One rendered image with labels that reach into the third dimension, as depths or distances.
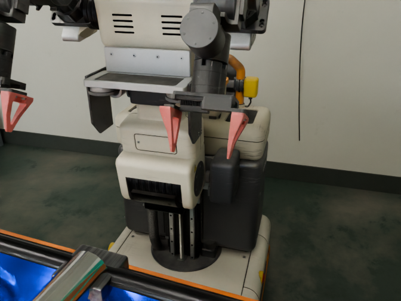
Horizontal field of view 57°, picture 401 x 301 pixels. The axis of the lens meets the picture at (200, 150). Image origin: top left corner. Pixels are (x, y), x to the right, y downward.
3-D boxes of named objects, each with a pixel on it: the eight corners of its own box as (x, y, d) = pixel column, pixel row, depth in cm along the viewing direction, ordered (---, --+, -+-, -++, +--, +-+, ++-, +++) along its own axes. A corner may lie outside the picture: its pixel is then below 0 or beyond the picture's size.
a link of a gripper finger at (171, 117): (195, 154, 59) (202, 96, 59) (153, 150, 60) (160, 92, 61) (204, 156, 65) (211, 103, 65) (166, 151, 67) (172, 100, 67)
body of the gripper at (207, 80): (232, 107, 58) (238, 60, 58) (170, 101, 60) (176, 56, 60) (238, 112, 64) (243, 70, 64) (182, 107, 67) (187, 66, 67)
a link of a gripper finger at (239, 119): (238, 160, 57) (246, 100, 57) (194, 154, 59) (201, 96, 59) (244, 160, 64) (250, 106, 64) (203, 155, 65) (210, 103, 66)
